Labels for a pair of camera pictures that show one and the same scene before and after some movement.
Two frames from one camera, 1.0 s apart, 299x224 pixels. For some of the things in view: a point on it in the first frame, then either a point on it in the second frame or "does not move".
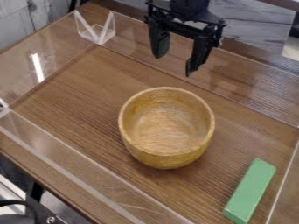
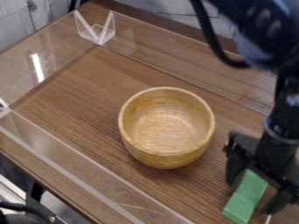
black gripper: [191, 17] → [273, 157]
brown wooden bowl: [165, 124] does not move
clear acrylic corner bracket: [96, 33] does not move
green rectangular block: [247, 197] does not move
